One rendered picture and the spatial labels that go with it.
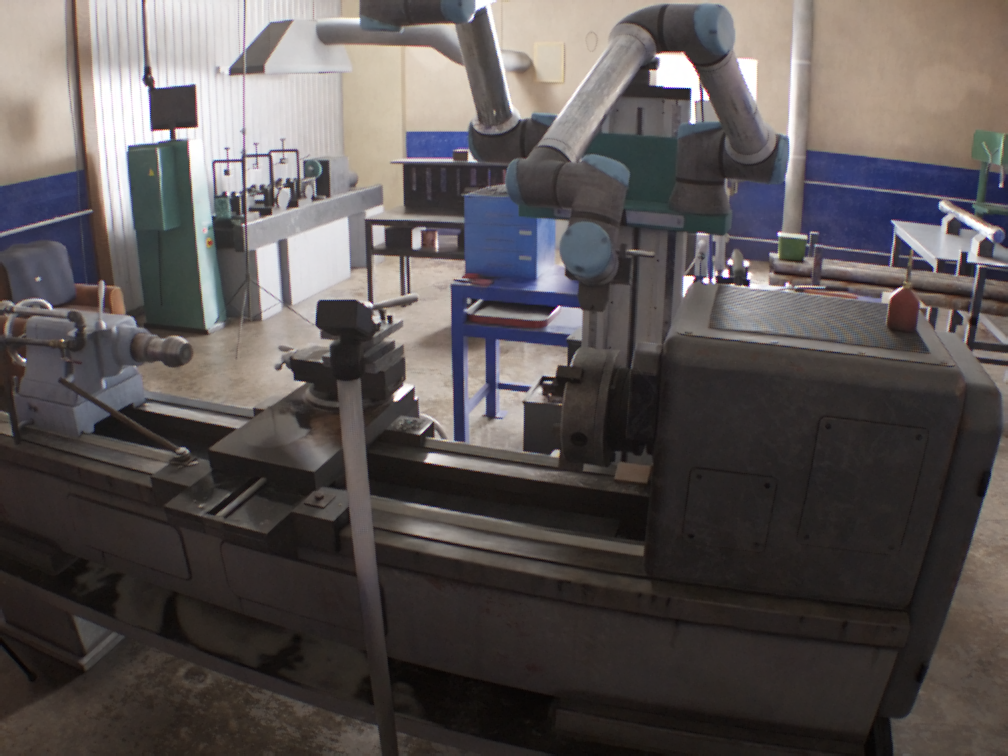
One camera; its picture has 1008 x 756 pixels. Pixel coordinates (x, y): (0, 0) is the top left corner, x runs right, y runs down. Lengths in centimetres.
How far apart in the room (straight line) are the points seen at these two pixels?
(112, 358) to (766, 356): 173
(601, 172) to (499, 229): 233
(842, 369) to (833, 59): 737
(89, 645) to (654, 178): 245
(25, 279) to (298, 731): 387
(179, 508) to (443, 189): 465
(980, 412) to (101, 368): 216
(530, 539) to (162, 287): 504
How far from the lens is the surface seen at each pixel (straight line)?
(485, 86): 233
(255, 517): 175
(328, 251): 717
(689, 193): 232
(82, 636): 283
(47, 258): 564
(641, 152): 250
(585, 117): 156
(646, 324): 269
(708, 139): 230
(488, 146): 247
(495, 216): 367
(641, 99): 258
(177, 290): 626
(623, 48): 174
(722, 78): 190
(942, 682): 284
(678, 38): 180
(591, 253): 134
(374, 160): 960
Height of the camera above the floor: 175
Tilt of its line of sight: 21 degrees down
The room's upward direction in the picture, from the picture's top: straight up
